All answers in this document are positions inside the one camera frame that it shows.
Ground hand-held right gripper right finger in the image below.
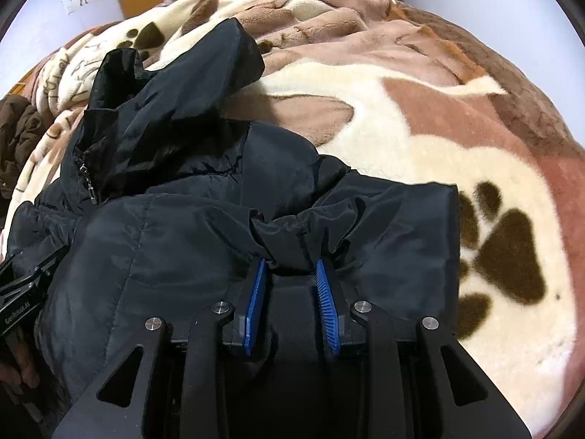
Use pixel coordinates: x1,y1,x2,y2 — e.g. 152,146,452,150
315,258,533,439

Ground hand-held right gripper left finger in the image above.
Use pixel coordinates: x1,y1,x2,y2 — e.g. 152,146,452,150
52,258,275,439

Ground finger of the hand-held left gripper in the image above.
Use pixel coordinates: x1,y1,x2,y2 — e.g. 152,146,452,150
0,244,70,301

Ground black puffer jacket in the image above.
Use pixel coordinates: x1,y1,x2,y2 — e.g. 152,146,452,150
7,18,460,439

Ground person's left hand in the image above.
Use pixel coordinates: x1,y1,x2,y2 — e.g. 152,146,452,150
0,343,42,391

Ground brown puffer jacket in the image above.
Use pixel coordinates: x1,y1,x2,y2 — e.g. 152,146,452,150
0,94,56,202

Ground brown cream paw-print blanket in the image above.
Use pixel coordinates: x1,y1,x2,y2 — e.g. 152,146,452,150
0,0,585,439

